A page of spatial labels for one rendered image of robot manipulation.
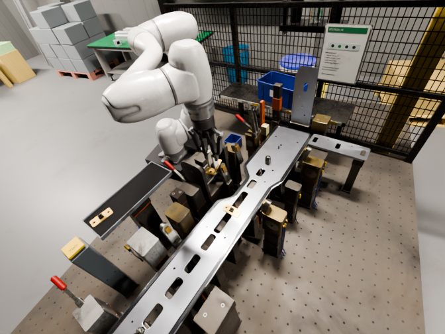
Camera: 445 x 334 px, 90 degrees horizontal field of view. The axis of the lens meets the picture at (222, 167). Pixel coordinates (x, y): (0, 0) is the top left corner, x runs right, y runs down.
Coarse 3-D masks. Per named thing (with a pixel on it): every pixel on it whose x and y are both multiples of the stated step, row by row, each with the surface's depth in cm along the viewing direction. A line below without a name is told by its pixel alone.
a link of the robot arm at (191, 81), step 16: (176, 48) 54; (192, 48) 54; (176, 64) 55; (192, 64) 55; (208, 64) 59; (176, 80) 56; (192, 80) 57; (208, 80) 60; (176, 96) 57; (192, 96) 60; (208, 96) 63
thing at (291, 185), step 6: (288, 180) 108; (288, 186) 106; (294, 186) 105; (300, 186) 105; (288, 192) 107; (294, 192) 105; (300, 192) 107; (288, 198) 110; (294, 198) 108; (288, 204) 115; (294, 204) 111; (288, 210) 118; (294, 210) 118; (288, 216) 121; (294, 216) 122
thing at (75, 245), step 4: (72, 240) 81; (76, 240) 81; (68, 244) 80; (72, 244) 80; (76, 244) 80; (80, 244) 79; (64, 248) 79; (68, 248) 79; (72, 248) 79; (76, 248) 78; (80, 248) 78; (64, 252) 78; (68, 252) 78; (72, 252) 77; (76, 252) 78; (68, 256) 77; (72, 256) 77
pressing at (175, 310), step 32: (288, 128) 135; (256, 160) 119; (288, 160) 116; (256, 192) 104; (192, 256) 87; (224, 256) 86; (160, 288) 81; (192, 288) 79; (128, 320) 75; (160, 320) 74
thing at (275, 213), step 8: (272, 208) 92; (264, 216) 91; (272, 216) 90; (280, 216) 89; (264, 224) 96; (272, 224) 92; (280, 224) 89; (264, 232) 103; (272, 232) 97; (280, 232) 93; (264, 240) 108; (272, 240) 103; (280, 240) 105; (264, 248) 114; (272, 248) 108; (280, 248) 106
